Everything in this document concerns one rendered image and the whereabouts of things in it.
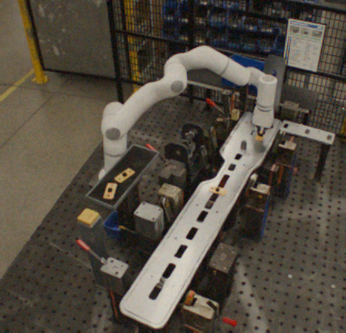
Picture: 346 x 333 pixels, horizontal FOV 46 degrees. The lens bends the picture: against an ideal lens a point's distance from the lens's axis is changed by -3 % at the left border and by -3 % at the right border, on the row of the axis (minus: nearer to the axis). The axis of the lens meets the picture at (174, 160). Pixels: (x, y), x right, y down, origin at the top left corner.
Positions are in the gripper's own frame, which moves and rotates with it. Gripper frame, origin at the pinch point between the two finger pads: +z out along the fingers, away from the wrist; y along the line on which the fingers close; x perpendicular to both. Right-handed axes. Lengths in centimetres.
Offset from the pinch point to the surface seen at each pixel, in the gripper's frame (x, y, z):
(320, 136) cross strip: 14.5, 29.2, 3.4
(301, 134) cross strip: 11.9, 19.2, 3.4
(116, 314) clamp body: -109, -23, 29
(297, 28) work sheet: 55, 0, -36
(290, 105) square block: 27.2, 8.3, -2.5
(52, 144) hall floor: 37, -199, 103
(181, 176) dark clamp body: -52, -21, -4
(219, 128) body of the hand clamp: -2.5, -22.3, 3.5
